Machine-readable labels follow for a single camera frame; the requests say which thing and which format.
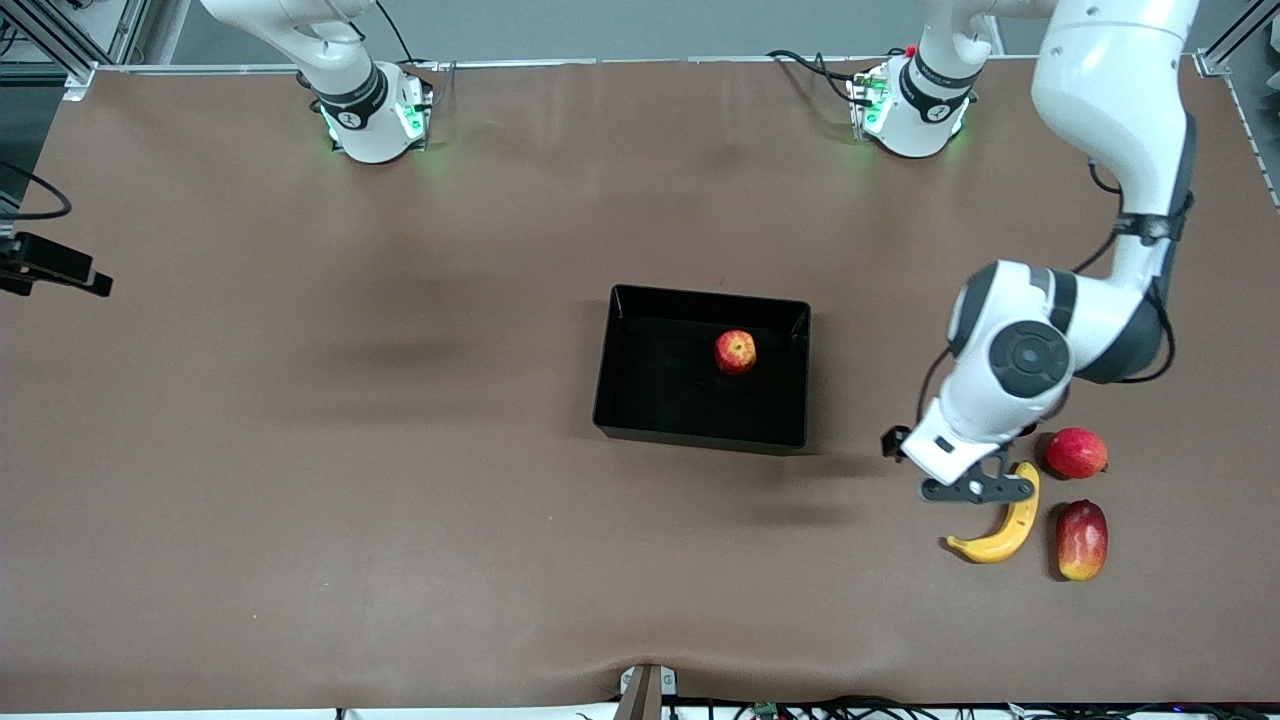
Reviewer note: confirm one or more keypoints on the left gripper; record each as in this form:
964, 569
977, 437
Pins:
892, 442

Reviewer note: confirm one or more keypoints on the yellow banana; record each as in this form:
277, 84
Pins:
1010, 535

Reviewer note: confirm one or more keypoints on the red yellow apple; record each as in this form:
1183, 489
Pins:
735, 352

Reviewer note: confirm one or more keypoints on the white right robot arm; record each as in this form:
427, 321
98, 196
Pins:
370, 120

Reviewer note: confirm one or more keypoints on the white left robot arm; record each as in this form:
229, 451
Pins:
1110, 90

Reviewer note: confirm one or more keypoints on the black rectangular box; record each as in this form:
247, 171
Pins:
660, 390

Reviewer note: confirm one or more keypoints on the red yellow mango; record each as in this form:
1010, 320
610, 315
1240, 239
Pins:
1082, 540

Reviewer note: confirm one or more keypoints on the large table cover mat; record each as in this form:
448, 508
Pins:
300, 500

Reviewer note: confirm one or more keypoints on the grey clamp with brown post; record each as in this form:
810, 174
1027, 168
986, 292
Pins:
645, 695

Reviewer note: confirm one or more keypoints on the metal table edge rail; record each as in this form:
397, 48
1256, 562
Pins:
650, 60

